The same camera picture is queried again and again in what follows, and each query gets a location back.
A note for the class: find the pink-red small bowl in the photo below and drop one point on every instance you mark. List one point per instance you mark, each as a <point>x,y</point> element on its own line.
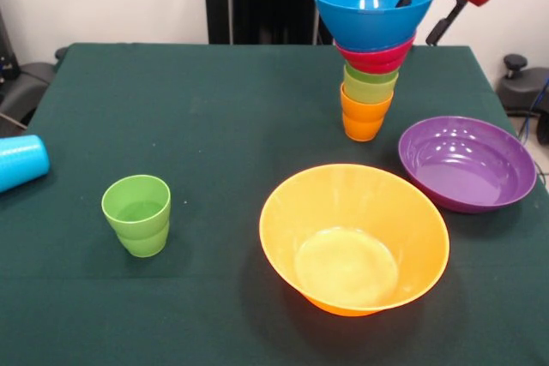
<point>373,62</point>

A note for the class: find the light blue cup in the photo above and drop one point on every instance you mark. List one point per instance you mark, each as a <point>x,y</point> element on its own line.
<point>21,160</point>

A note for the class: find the light green cup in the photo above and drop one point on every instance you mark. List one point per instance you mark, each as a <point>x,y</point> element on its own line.
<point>143,246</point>
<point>135,207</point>

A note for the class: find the purple bowl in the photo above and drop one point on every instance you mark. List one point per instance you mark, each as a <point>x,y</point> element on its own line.
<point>463,169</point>

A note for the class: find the yellow translucent cup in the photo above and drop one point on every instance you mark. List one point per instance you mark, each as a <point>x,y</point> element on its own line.
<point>369,92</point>

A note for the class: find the dark green tablecloth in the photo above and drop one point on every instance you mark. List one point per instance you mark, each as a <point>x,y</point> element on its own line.
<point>240,147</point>

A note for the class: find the light blue bowl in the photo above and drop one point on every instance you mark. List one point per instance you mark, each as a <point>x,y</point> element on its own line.
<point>369,25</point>

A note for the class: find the orange cup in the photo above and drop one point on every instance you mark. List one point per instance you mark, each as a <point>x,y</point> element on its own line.
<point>366,111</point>
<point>363,131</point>

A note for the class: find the black pedestal base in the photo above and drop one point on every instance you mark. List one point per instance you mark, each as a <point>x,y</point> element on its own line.
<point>521,87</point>
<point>21,87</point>

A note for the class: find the large orange bowl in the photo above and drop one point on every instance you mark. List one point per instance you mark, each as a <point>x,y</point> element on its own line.
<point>343,207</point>

